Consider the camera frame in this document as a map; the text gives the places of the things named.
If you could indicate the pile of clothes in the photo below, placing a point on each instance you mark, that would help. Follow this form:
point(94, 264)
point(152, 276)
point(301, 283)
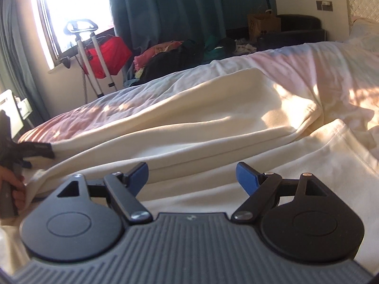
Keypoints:
point(174, 56)

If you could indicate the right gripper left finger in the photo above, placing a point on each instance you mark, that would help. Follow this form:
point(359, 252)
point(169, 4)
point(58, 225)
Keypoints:
point(122, 192)

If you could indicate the teal curtain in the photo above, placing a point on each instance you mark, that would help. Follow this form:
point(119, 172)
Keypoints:
point(143, 23)

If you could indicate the dark armchair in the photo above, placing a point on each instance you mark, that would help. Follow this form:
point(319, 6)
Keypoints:
point(295, 30)

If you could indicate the window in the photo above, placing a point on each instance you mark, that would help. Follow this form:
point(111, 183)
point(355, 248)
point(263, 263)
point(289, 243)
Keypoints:
point(52, 16)

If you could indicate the brown paper bag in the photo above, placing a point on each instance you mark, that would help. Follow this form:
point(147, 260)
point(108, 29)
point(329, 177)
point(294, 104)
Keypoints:
point(262, 23)

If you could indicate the white sweatpants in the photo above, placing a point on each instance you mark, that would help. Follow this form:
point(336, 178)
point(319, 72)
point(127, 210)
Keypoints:
point(188, 183)

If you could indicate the white metal stand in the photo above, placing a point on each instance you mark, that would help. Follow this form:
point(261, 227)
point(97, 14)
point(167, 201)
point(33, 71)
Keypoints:
point(77, 28)

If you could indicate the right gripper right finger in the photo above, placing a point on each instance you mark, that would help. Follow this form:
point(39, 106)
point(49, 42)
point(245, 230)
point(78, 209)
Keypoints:
point(261, 189)

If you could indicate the red bag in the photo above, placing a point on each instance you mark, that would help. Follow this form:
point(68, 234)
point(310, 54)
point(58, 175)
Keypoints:
point(114, 52)

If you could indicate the left hand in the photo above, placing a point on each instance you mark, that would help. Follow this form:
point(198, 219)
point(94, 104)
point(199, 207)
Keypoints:
point(16, 181)

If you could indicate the black chair white seat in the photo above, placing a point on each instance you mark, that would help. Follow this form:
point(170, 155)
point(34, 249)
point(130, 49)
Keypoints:
point(19, 111)

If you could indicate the wall switch plate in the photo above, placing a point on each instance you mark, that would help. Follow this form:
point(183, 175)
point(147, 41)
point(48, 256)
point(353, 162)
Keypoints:
point(324, 6)

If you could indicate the pastel bed duvet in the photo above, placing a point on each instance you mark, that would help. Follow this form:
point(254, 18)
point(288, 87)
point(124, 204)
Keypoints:
point(258, 101)

